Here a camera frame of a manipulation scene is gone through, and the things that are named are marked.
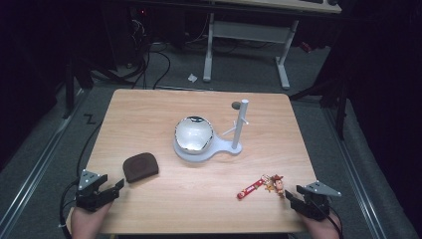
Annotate dark computer tower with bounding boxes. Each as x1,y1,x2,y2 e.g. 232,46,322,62
108,4,151,69

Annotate black floor cables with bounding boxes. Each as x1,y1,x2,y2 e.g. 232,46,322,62
127,14,172,91

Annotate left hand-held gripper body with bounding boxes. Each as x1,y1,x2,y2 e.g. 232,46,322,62
75,168,115,213

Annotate white stand with round base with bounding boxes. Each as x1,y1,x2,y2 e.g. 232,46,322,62
172,99,250,163

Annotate person's right hand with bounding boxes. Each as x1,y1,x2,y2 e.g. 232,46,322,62
299,211,342,239

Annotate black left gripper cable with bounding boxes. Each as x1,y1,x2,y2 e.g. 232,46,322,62
58,178,81,239

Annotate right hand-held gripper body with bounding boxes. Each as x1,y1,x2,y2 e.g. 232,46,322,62
296,180,342,222

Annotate brown pouch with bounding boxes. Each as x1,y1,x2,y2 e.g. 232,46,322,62
121,151,160,184

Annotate black metal stand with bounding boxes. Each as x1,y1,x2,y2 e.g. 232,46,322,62
61,54,96,120
288,68,350,141

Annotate red snack bar packet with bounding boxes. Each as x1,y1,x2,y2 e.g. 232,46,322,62
236,177,268,201

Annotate shiny metal bowl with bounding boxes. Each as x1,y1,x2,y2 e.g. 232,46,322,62
173,115,215,156

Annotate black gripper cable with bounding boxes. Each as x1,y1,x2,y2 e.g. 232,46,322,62
312,196,344,239
58,178,81,239

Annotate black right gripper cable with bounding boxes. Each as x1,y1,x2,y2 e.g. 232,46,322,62
312,196,344,239

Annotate person's left hand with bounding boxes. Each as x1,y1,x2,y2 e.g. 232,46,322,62
71,201,114,239

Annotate thin black floor cable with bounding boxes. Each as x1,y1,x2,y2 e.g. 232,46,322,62
76,120,104,177

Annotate white desk with metal legs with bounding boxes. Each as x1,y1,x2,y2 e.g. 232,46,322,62
202,0,343,91

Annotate metal floor rail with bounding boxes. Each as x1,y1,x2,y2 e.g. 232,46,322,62
0,89,92,235
322,107,390,239

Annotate cowboy toy figure keychain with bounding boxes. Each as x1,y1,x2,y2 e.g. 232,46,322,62
263,173,287,199

